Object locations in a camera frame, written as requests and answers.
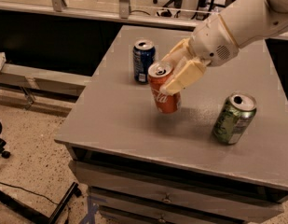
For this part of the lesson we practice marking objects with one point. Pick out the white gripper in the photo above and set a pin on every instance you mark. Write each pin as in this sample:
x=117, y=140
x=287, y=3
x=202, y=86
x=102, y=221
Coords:
x=209, y=42

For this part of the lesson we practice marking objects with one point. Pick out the red coke can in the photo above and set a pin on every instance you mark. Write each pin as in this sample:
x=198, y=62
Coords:
x=158, y=73

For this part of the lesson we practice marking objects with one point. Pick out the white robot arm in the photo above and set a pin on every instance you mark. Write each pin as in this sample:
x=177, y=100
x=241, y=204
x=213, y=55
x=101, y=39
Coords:
x=251, y=20

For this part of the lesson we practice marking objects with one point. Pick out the blue soda can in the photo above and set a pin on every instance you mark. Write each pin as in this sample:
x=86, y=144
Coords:
x=143, y=56

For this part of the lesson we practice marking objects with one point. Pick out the green soda can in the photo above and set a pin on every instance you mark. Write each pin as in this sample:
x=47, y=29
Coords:
x=236, y=115

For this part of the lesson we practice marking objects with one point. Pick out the grey drawer cabinet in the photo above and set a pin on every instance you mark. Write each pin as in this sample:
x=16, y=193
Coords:
x=144, y=167

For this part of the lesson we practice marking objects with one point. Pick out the grey side bench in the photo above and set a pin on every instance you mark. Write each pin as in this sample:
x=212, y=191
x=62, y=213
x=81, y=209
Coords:
x=33, y=81

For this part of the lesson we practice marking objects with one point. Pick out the metal railing frame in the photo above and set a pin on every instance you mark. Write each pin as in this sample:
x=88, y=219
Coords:
x=142, y=12

